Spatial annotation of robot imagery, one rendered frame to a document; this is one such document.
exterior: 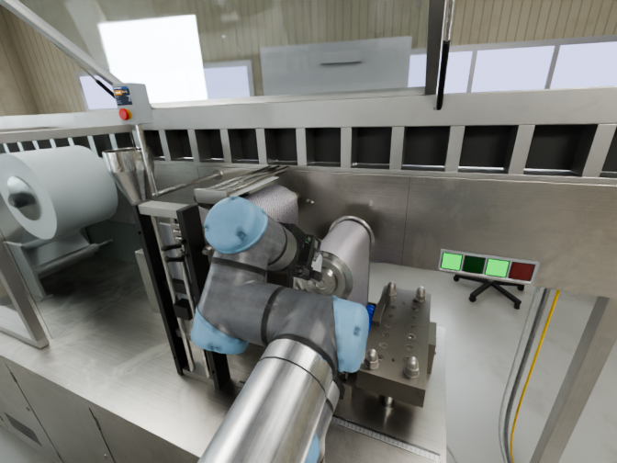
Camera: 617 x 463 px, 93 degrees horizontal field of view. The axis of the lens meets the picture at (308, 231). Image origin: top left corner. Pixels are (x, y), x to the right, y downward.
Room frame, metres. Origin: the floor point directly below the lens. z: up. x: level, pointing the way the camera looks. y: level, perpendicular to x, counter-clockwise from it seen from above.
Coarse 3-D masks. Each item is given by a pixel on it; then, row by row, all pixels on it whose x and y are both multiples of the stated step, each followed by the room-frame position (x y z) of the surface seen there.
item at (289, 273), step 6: (294, 264) 0.47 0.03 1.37; (270, 270) 0.46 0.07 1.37; (288, 270) 0.45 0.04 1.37; (270, 276) 0.46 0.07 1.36; (276, 276) 0.45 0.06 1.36; (282, 276) 0.45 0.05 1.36; (288, 276) 0.45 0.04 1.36; (270, 282) 0.46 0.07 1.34; (276, 282) 0.45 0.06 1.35; (282, 282) 0.45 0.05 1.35; (288, 282) 0.45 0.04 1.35
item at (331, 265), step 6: (324, 258) 0.61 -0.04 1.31; (324, 264) 0.60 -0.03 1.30; (330, 264) 0.60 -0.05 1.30; (336, 270) 0.59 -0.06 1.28; (336, 276) 0.59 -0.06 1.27; (342, 276) 0.59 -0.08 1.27; (306, 282) 0.62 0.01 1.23; (342, 282) 0.59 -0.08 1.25; (306, 288) 0.62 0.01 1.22; (336, 288) 0.59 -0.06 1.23; (342, 288) 0.58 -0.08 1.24; (336, 294) 0.59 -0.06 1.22
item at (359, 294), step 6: (366, 264) 0.78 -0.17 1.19; (366, 270) 0.79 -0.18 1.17; (360, 276) 0.71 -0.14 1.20; (366, 276) 0.79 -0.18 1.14; (360, 282) 0.71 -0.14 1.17; (366, 282) 0.79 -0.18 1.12; (354, 288) 0.65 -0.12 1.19; (360, 288) 0.71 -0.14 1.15; (366, 288) 0.80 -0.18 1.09; (354, 294) 0.65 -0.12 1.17; (360, 294) 0.71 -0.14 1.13; (366, 294) 0.80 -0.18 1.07; (354, 300) 0.65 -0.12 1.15; (360, 300) 0.72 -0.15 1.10; (366, 300) 0.81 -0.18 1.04
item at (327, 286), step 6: (324, 270) 0.59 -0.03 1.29; (330, 270) 0.60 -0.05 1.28; (324, 276) 0.59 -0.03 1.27; (330, 276) 0.58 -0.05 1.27; (318, 282) 0.60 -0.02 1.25; (324, 282) 0.59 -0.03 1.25; (330, 282) 0.58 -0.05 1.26; (336, 282) 0.59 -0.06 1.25; (312, 288) 0.60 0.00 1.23; (318, 288) 0.60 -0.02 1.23; (324, 288) 0.59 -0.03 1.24; (330, 288) 0.58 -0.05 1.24; (324, 294) 0.59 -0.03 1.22; (330, 294) 0.59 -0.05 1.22
